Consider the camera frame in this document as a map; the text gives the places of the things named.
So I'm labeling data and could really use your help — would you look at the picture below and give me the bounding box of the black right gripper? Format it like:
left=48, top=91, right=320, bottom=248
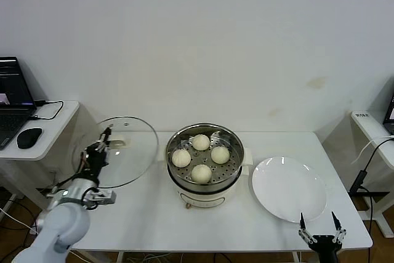
left=297, top=211, right=348, bottom=256

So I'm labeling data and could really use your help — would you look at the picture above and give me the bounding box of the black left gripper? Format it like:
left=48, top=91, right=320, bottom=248
left=80, top=126, right=114, bottom=181

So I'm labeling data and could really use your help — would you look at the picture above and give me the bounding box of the glass lid with cream handle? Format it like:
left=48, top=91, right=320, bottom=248
left=71, top=116, right=160, bottom=188

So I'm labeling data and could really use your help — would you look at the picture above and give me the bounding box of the white steamed baozi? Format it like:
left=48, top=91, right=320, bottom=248
left=191, top=134, right=211, bottom=151
left=191, top=164, right=213, bottom=184
left=171, top=148, right=192, bottom=167
left=210, top=145, right=230, bottom=164

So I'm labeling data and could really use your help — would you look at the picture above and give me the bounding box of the stainless steel steamer basket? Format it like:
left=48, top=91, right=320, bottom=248
left=166, top=123, right=246, bottom=193

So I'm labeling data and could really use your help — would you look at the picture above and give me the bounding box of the white side desk with laptop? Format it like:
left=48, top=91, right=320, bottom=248
left=0, top=100, right=104, bottom=225

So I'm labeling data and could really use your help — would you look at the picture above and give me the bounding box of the white round plate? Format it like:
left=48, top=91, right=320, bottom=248
left=251, top=155, right=328, bottom=224

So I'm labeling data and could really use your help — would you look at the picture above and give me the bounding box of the black computer mouse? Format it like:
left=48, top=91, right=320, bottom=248
left=16, top=127, right=43, bottom=149

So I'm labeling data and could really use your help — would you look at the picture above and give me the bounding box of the black open laptop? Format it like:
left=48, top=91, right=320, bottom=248
left=0, top=55, right=38, bottom=151

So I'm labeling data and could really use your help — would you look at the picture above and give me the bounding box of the cream electric cooker base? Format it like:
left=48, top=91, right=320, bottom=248
left=156, top=144, right=255, bottom=211

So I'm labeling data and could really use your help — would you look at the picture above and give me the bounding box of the dark laptop with lit screen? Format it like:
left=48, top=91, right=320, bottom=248
left=382, top=91, right=394, bottom=135

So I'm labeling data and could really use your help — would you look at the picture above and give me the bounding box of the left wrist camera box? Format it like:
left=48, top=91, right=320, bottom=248
left=82, top=188, right=118, bottom=208

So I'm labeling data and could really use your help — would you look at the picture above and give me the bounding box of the black laptop cable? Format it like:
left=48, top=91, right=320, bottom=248
left=30, top=99, right=65, bottom=121

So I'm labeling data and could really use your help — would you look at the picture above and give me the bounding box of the black cable with power adapter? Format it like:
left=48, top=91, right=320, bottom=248
left=349, top=138, right=394, bottom=230

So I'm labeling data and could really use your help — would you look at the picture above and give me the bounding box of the white desk cable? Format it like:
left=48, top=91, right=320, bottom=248
left=350, top=135, right=394, bottom=166

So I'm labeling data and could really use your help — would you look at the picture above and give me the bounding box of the white floor cable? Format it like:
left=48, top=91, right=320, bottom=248
left=0, top=206, right=42, bottom=236

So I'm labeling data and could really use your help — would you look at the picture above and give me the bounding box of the white cable bundle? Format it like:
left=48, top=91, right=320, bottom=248
left=127, top=252, right=174, bottom=263

